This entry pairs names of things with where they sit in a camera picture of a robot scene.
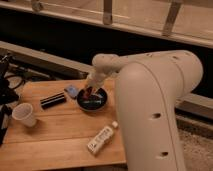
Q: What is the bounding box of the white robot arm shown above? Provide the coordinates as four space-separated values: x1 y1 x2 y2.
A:
86 50 203 171

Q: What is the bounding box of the dark ceramic bowl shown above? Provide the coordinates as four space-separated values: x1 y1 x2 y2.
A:
76 88 108 111

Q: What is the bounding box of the blue sponge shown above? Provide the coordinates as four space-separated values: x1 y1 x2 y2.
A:
65 85 79 99

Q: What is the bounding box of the black rectangular box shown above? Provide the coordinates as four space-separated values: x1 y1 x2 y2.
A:
40 93 66 109

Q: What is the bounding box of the black cable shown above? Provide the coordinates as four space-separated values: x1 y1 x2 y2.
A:
3 73 26 91

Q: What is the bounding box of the black camera tripod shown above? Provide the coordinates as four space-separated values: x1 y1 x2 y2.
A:
0 55 19 146

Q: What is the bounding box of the metal railing frame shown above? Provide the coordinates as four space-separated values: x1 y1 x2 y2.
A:
0 0 213 49

